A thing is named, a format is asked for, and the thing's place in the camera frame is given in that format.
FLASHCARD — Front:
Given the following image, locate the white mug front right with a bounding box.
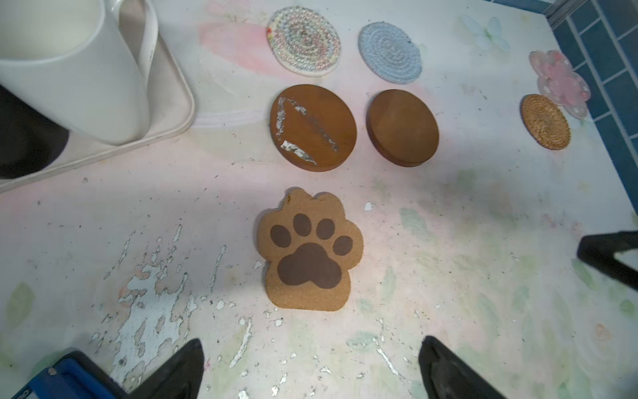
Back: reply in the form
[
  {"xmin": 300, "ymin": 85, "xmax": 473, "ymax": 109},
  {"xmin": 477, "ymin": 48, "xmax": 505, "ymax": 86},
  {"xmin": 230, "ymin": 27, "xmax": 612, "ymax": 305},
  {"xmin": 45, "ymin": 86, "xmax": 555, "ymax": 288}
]
[{"xmin": 1, "ymin": 1, "xmax": 159, "ymax": 146}]

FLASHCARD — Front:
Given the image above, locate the glossy brown scratched coaster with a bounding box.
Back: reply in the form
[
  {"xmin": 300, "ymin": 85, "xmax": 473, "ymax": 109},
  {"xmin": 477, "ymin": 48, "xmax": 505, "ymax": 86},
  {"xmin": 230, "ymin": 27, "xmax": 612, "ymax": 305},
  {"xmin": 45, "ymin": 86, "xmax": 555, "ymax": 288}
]
[{"xmin": 270, "ymin": 84, "xmax": 357, "ymax": 172}]

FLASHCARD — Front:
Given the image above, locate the cork paw coaster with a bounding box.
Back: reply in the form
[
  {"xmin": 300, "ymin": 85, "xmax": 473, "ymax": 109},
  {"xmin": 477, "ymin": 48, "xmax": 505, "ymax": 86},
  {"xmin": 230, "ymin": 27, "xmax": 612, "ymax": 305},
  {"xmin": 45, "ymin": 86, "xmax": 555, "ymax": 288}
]
[{"xmin": 257, "ymin": 188, "xmax": 364, "ymax": 312}]

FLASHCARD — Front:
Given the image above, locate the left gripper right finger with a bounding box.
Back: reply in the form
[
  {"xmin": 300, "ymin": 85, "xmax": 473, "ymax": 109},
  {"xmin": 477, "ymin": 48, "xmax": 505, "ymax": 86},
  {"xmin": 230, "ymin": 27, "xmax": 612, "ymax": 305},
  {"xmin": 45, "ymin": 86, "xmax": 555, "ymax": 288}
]
[{"xmin": 418, "ymin": 336, "xmax": 505, "ymax": 399}]

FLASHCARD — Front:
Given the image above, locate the light blue woven coaster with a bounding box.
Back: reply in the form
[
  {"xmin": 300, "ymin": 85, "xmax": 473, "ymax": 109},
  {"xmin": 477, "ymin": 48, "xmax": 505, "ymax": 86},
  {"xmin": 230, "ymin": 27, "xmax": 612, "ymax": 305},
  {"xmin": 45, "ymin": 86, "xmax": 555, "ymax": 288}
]
[{"xmin": 358, "ymin": 22, "xmax": 423, "ymax": 85}]

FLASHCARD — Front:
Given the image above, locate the black mug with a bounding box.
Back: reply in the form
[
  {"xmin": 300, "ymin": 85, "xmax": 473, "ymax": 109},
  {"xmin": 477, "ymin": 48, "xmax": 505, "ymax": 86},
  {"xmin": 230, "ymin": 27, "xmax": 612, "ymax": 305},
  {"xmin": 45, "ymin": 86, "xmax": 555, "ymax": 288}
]
[{"xmin": 1, "ymin": 88, "xmax": 70, "ymax": 179}]

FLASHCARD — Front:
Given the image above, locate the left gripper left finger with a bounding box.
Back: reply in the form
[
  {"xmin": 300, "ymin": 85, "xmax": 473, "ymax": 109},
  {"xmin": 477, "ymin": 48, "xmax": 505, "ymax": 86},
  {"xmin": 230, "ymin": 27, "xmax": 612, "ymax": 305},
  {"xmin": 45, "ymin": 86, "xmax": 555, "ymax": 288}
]
[{"xmin": 127, "ymin": 338, "xmax": 204, "ymax": 399}]

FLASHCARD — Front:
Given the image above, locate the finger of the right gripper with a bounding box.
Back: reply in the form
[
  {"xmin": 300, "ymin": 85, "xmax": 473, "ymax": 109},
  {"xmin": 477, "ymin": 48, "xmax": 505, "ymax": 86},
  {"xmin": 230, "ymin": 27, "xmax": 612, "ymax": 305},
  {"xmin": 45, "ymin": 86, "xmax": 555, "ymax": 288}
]
[{"xmin": 577, "ymin": 231, "xmax": 638, "ymax": 291}]

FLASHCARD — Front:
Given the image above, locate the beige tray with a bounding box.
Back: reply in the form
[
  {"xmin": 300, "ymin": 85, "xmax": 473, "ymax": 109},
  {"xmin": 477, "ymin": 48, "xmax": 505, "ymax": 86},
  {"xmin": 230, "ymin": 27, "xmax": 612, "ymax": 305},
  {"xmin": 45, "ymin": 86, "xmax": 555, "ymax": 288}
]
[{"xmin": 1, "ymin": 1, "xmax": 195, "ymax": 192}]

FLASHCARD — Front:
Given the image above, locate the rattan round coaster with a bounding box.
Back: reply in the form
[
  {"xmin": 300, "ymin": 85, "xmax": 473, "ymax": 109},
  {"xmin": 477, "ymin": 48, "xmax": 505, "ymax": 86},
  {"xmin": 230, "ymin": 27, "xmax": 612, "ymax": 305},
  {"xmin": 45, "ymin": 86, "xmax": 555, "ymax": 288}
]
[{"xmin": 520, "ymin": 94, "xmax": 571, "ymax": 151}]

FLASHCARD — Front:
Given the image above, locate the pink flower coaster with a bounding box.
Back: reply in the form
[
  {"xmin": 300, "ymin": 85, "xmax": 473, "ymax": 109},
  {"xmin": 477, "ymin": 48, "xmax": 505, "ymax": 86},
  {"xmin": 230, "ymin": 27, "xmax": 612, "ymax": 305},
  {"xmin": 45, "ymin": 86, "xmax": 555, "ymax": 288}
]
[{"xmin": 528, "ymin": 50, "xmax": 591, "ymax": 120}]

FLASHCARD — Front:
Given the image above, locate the dark brown wooden coaster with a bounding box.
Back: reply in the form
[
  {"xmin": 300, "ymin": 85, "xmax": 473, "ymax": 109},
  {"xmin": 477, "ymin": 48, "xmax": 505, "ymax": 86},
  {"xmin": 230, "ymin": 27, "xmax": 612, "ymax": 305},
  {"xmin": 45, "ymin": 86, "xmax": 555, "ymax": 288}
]
[{"xmin": 366, "ymin": 89, "xmax": 440, "ymax": 167}]

